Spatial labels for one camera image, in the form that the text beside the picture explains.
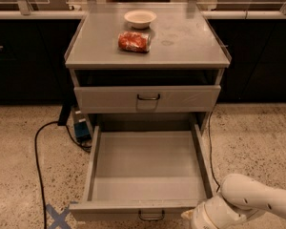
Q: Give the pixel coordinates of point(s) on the white bowl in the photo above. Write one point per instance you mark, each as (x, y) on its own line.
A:
(140, 19)

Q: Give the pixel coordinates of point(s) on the blue box on floor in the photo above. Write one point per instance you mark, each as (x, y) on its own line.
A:
(81, 130)

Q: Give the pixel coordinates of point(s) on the blue tape cross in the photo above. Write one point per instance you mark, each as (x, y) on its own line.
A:
(60, 219)

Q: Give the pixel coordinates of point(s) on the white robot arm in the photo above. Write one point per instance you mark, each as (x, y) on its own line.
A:
(240, 198)

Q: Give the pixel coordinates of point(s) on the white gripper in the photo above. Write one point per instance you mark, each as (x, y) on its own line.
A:
(196, 216)

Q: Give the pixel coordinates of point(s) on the grey drawer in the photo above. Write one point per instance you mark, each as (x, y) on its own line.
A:
(145, 175)
(151, 99)

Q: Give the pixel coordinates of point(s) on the grey drawer cabinet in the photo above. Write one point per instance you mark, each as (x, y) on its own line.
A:
(184, 52)

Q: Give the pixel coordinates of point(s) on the dark counter cabinets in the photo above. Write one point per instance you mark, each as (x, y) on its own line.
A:
(33, 54)

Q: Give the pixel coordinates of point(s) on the red crushed soda can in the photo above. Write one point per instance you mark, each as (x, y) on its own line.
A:
(134, 41)

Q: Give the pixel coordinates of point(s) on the grey closed top drawer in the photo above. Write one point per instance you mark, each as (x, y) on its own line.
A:
(151, 99)

